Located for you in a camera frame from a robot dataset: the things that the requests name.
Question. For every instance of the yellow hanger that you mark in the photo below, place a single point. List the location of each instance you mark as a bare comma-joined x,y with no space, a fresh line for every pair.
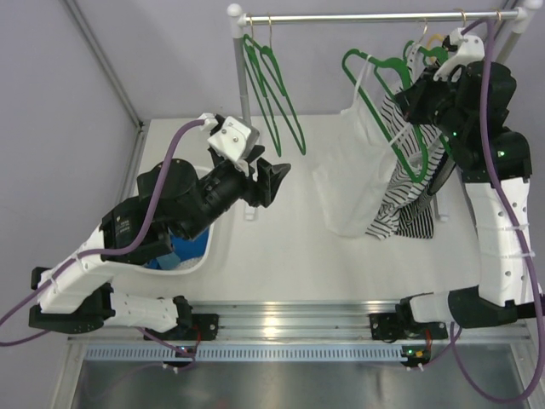
437,38

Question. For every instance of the dark striped garment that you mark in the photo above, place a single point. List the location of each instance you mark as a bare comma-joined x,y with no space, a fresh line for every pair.
415,216

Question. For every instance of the aluminium mounting rail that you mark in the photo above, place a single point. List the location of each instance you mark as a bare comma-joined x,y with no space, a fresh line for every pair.
275,332

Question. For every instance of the green hanger with striped top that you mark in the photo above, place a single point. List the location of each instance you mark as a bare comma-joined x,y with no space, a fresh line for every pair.
430,100

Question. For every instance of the white plastic laundry basket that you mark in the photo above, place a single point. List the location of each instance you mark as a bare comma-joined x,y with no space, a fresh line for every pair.
155,243

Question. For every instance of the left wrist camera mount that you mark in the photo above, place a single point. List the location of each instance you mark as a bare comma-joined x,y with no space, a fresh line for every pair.
232,139

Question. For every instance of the dark blue garment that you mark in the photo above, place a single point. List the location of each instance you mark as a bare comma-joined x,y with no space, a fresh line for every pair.
185,254

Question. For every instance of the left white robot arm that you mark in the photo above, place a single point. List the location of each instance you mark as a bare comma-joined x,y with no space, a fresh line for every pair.
78,296

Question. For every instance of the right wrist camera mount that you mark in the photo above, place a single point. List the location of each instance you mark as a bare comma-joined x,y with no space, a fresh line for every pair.
469,48

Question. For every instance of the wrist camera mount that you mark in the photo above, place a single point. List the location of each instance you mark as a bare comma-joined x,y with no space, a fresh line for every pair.
232,139
469,48

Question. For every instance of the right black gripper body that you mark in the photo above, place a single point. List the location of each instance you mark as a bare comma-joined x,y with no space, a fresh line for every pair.
433,103

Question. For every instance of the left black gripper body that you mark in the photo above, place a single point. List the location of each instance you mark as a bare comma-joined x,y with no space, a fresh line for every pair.
257,183

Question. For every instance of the striped tank top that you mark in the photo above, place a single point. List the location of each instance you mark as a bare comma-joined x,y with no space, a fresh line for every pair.
409,141

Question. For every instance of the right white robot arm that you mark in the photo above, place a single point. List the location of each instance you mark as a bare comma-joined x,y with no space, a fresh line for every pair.
495,166

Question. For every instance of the white clothes rack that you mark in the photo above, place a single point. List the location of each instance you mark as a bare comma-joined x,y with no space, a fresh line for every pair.
310,53

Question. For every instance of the white tank top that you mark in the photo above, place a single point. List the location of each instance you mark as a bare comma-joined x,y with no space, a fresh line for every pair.
356,163

